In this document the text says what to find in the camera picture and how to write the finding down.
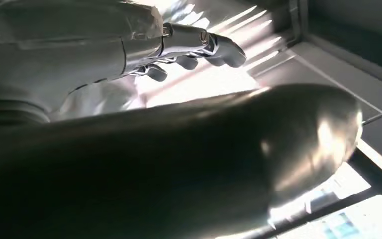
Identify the grey parcel with red logo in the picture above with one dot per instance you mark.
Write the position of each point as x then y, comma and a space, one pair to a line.
102, 99

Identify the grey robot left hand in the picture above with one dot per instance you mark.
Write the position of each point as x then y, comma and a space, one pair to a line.
145, 171

